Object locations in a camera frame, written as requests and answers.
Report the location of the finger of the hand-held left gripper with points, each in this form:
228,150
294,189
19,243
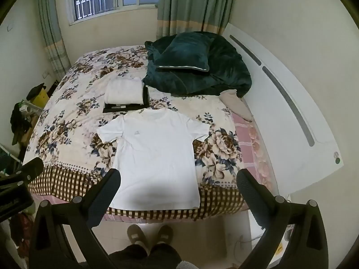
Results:
32,168

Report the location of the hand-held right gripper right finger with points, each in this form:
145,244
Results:
249,192

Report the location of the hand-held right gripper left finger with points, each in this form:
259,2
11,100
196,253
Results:
106,192

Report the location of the white t-shirt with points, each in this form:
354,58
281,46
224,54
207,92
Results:
154,157

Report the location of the dark hanging clothes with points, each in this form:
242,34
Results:
19,120

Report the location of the red bag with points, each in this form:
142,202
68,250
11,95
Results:
22,229

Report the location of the white headboard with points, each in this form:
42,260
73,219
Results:
280,159

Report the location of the pink mattress pad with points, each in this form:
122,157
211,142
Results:
252,145

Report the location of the grey slipper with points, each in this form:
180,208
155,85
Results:
165,234
137,236

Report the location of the yellow box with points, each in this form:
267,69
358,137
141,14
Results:
40,98

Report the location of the black hat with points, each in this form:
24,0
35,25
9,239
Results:
35,90

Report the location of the person's black pants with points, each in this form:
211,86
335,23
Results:
145,259

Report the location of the folded black garment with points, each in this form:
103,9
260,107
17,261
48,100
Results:
117,108

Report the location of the beige cloth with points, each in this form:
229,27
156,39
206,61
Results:
235,103

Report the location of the floral bed sheet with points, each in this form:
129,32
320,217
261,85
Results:
78,89

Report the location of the folded white garment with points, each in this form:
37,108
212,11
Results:
123,91

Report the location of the dark green blanket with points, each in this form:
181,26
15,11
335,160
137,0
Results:
224,70

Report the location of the green curtain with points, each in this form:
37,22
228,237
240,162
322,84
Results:
53,33
193,2

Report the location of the dark green pillow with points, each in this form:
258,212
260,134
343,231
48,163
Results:
182,50

